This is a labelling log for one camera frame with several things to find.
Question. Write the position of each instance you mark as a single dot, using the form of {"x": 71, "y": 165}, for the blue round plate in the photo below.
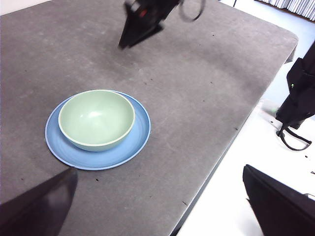
{"x": 133, "y": 147}

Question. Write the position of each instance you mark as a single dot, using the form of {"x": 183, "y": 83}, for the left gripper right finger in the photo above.
{"x": 283, "y": 211}

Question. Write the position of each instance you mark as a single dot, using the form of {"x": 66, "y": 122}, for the striped grey curtain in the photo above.
{"x": 290, "y": 6}

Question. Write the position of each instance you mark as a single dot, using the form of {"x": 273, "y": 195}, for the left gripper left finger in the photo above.
{"x": 32, "y": 214}

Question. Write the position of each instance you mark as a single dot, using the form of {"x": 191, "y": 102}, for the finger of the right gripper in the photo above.
{"x": 147, "y": 30}
{"x": 130, "y": 29}

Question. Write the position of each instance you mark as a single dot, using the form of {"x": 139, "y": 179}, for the pale green ribbed bowl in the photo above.
{"x": 96, "y": 120}

